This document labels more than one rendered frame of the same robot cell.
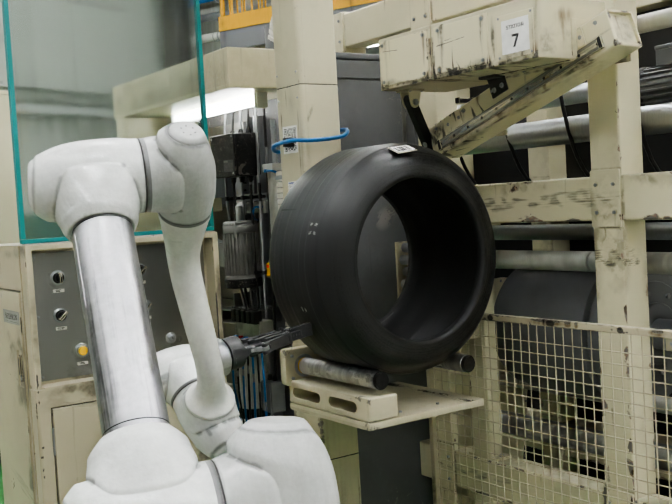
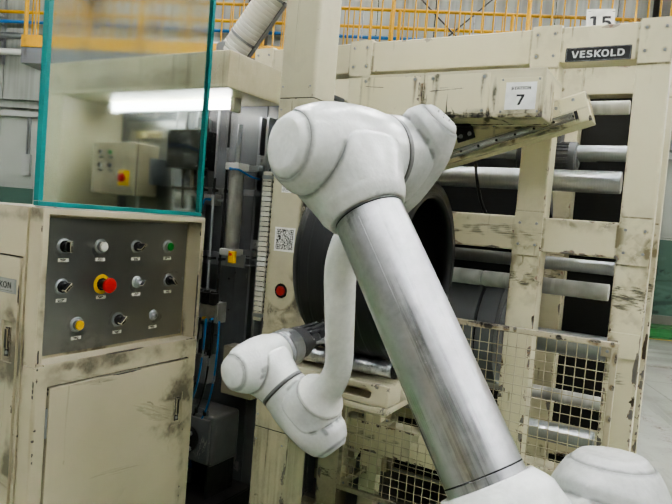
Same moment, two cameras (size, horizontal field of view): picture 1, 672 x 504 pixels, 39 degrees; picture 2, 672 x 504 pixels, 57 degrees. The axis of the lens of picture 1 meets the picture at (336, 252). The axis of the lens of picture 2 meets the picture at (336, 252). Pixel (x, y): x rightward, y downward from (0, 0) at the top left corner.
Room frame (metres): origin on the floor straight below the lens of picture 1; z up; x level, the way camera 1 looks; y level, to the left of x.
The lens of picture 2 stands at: (0.84, 0.81, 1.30)
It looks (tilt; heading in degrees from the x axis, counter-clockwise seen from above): 3 degrees down; 334
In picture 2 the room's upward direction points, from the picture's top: 5 degrees clockwise
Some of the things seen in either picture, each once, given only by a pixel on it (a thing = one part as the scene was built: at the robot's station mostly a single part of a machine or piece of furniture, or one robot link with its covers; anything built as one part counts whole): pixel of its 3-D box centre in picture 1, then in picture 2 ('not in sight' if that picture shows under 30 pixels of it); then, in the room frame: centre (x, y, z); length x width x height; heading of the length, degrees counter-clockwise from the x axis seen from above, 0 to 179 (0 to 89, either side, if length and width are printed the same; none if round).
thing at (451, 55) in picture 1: (484, 50); (457, 102); (2.53, -0.42, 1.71); 0.61 x 0.25 x 0.15; 34
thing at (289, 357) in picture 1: (344, 357); not in sight; (2.61, -0.01, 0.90); 0.40 x 0.03 x 0.10; 124
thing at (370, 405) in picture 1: (340, 397); (337, 381); (2.38, 0.01, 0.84); 0.36 x 0.09 x 0.06; 34
